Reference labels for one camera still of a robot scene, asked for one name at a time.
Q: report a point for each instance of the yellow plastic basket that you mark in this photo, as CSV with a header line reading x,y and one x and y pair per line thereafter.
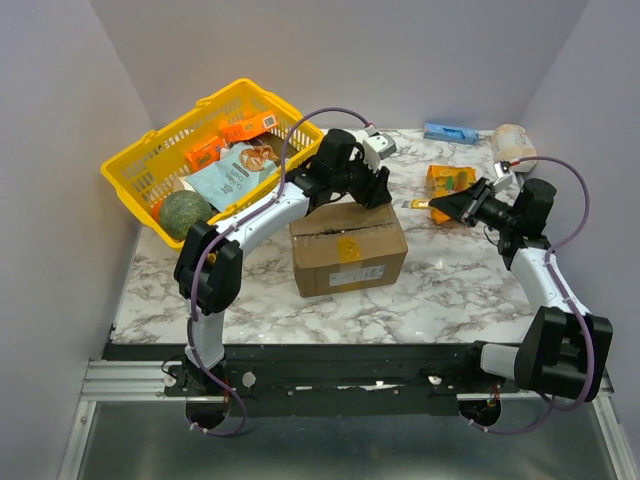
x,y
153,168

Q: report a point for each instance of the orange snack bag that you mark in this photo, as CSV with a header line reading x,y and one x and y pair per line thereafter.
x,y
442,180

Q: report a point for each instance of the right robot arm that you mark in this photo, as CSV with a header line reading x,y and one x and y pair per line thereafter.
x,y
564,351

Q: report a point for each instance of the green melon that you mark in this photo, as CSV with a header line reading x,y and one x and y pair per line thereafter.
x,y
180,211

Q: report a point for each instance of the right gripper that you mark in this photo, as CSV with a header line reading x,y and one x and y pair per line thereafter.
x,y
478,203

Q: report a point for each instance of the light blue chips bag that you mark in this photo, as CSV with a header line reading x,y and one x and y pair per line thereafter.
x,y
234,175

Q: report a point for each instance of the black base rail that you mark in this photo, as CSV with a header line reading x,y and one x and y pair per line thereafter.
x,y
314,380

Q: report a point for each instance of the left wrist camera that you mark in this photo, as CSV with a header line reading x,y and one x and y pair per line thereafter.
x,y
377,148

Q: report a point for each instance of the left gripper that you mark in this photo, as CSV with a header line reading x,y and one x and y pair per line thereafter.
x,y
375,192

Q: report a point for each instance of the beige paper bag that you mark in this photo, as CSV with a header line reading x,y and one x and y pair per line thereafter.
x,y
509,143

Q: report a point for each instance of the brown cardboard express box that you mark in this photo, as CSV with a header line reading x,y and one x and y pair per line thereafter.
x,y
345,247

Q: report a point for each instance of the orange barcode box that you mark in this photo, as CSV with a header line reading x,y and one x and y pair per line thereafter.
x,y
249,128

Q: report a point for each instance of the yellow utility knife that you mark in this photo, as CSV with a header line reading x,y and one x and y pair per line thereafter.
x,y
418,204

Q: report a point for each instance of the aluminium frame rail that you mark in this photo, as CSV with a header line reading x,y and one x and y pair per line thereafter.
x,y
121,381

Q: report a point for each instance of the orange candy box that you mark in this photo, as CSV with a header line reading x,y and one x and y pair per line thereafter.
x,y
205,153

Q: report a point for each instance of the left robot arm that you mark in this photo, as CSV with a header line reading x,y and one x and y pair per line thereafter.
x,y
209,268

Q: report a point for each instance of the blue box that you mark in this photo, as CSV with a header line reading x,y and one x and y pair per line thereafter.
x,y
459,135

